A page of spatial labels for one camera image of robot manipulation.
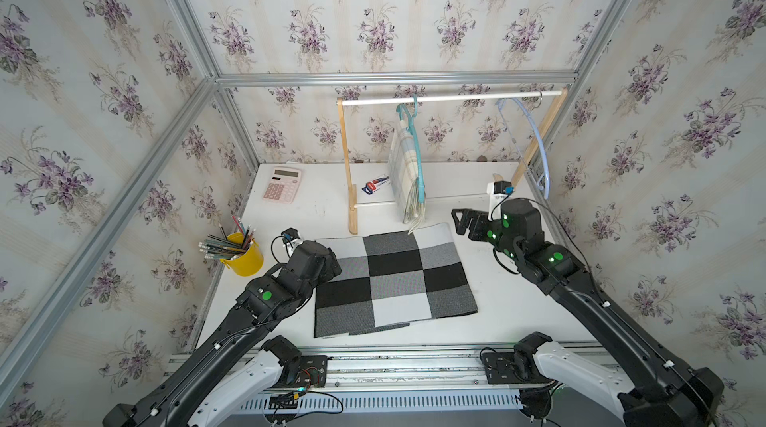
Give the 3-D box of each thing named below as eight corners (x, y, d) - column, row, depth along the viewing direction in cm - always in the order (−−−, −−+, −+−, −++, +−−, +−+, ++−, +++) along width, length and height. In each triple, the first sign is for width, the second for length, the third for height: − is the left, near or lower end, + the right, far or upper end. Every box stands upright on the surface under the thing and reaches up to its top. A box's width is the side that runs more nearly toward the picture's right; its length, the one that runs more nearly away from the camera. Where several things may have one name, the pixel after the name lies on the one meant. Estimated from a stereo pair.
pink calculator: (265, 203, 111) (262, 197, 108) (275, 173, 120) (272, 167, 118) (295, 203, 111) (293, 197, 108) (302, 173, 121) (301, 167, 118)
